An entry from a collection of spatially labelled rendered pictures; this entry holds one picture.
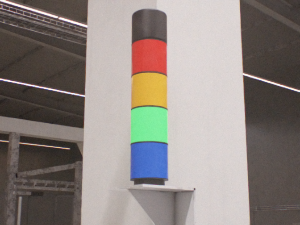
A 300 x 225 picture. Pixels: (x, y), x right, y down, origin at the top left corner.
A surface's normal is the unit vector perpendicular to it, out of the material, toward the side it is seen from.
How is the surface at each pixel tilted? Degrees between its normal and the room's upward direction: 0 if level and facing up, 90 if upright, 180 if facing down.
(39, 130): 90
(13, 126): 90
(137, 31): 90
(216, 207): 90
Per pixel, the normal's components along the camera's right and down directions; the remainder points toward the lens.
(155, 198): 0.64, -0.18
